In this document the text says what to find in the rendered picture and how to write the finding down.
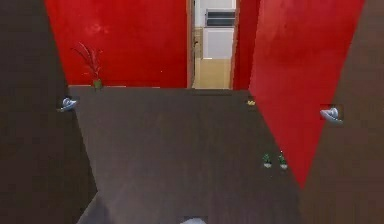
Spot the white kitchen cupboard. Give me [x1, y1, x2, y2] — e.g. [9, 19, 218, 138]
[194, 0, 237, 61]

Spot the small green potted plant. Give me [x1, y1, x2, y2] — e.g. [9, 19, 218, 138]
[261, 153, 273, 169]
[277, 150, 289, 171]

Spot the red house plant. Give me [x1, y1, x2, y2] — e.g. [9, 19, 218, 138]
[71, 41, 104, 90]

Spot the dark brown room door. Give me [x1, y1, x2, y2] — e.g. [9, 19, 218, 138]
[298, 0, 384, 224]
[0, 0, 98, 224]

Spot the grey wall oven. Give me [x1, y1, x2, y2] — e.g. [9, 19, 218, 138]
[205, 8, 237, 28]

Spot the silver door handle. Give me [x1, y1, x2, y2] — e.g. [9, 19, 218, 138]
[319, 106, 344, 126]
[57, 97, 78, 113]

